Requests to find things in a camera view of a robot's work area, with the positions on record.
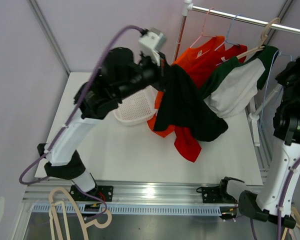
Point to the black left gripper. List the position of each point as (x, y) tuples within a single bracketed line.
[(162, 72)]

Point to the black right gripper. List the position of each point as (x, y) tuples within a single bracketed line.
[(294, 66)]

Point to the black t shirt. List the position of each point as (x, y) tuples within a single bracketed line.
[(182, 106)]

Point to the orange t shirt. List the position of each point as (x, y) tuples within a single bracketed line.
[(200, 62)]

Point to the beige wooden hanger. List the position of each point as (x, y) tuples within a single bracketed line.
[(263, 38)]

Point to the green and grey t shirt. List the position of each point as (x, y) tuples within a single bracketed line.
[(233, 84)]

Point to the pink wire hanger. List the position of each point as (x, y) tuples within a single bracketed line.
[(204, 36)]

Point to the red t shirt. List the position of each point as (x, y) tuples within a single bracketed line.
[(185, 143)]

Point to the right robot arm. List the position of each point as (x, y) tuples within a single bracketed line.
[(273, 202)]

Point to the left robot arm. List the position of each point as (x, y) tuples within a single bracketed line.
[(117, 78)]

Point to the white plastic laundry basket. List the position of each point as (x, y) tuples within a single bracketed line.
[(137, 108)]

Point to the silver clothes rack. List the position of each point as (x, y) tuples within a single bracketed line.
[(253, 116)]

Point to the pile of hangers bottom right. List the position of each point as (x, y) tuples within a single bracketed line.
[(292, 234)]

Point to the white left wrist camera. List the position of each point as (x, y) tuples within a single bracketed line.
[(151, 43)]

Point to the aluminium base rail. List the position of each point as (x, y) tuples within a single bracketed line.
[(126, 193)]

